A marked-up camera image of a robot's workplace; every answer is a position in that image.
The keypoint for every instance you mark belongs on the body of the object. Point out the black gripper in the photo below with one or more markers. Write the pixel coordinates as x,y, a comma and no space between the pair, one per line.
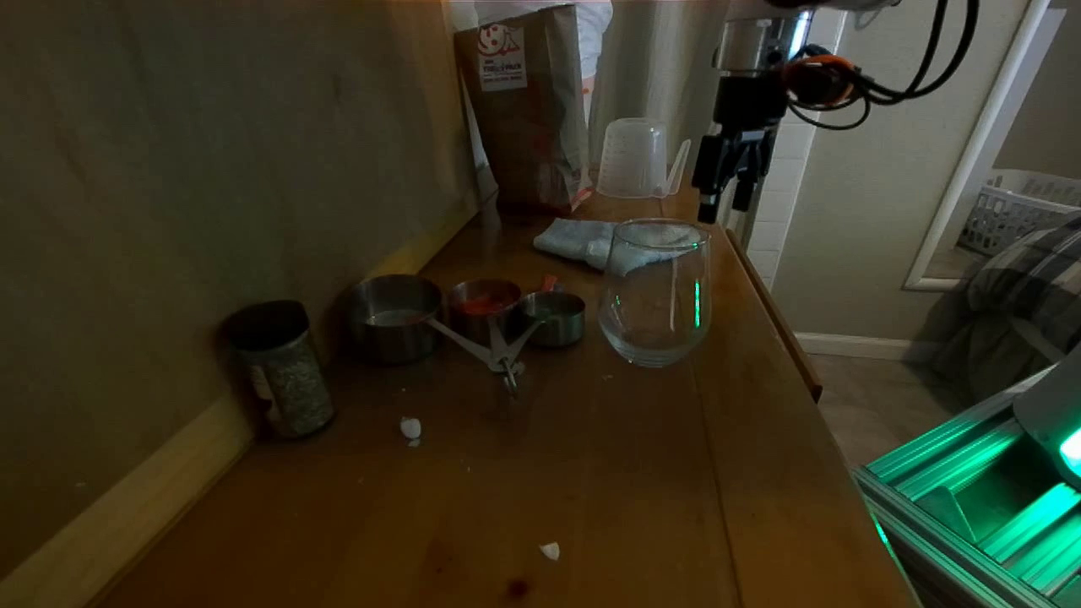
743,112

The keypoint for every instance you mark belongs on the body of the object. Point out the light blue towel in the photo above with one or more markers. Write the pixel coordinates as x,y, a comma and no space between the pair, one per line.
577,240

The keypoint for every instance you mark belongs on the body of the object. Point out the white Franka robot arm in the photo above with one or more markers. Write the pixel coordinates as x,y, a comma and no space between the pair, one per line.
752,40

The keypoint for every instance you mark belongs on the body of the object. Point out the clear plastic measuring pitcher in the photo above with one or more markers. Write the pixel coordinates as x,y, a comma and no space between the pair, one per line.
631,156

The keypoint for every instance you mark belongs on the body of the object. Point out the beige curtain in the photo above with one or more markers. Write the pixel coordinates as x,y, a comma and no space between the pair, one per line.
678,68

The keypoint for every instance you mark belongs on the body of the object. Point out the stemless clear glass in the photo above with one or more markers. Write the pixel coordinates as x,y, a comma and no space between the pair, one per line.
652,324

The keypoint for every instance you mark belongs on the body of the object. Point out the brown paper bag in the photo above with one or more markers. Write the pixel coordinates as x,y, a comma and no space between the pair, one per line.
525,121

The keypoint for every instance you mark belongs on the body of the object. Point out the small steel measuring cup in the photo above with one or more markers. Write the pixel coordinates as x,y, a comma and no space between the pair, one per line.
555,323

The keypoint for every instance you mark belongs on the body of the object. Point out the medium steel measuring cup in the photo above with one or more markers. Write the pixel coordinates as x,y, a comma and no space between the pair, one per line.
479,305

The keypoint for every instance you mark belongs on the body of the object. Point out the white laundry basket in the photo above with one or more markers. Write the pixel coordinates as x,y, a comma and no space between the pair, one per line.
1014,214

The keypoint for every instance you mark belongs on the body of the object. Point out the plaid blanket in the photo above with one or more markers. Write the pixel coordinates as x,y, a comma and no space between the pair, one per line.
1014,305

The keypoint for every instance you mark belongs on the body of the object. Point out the wooden dresser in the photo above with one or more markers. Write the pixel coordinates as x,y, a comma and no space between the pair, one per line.
628,484

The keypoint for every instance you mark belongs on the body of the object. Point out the large steel measuring cup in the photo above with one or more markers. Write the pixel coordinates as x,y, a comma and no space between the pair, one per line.
388,323

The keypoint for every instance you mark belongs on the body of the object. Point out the small white crumb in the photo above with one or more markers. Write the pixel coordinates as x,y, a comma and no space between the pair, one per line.
548,553
411,429

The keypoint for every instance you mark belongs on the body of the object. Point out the wooden backboard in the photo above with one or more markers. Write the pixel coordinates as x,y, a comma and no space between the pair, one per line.
190,224

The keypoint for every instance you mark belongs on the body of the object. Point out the black wrist camera orange plug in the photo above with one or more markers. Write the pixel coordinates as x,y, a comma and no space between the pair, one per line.
825,77

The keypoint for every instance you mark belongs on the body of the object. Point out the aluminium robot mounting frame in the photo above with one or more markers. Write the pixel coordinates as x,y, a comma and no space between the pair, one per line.
980,495

